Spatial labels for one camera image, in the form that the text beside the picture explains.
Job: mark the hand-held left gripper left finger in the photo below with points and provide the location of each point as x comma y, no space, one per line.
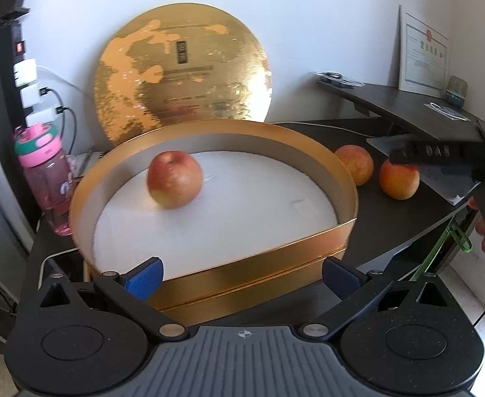
145,282

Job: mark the framed white certificate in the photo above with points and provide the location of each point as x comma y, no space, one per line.
424,49

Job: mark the white face mask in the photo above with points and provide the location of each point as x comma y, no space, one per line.
447,111

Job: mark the white charger plug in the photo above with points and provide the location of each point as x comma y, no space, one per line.
32,96
42,116
24,72

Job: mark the round gold box lid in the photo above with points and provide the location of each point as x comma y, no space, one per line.
184,70

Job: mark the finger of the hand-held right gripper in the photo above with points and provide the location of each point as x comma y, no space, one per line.
432,155

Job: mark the pink water bottle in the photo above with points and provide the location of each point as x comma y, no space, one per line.
46,173

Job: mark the black power strip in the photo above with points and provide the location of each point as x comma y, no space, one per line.
11,37

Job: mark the dark raised desk shelf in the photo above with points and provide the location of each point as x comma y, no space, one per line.
399,105

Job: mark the spiral notebook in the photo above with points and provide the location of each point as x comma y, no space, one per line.
90,160

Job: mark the dark desktop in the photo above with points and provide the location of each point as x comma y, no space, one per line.
391,225

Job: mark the round gold box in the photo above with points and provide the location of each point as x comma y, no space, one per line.
226,215

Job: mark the small green card stand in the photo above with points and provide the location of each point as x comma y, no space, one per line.
457,91

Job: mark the red yellow apple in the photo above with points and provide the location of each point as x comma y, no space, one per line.
356,163
399,182
175,180

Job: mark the green plastic clip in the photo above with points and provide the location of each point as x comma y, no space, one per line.
459,238

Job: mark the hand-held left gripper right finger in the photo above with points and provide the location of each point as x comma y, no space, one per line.
341,282

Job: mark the white paper sheets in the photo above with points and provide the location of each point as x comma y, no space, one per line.
436,180

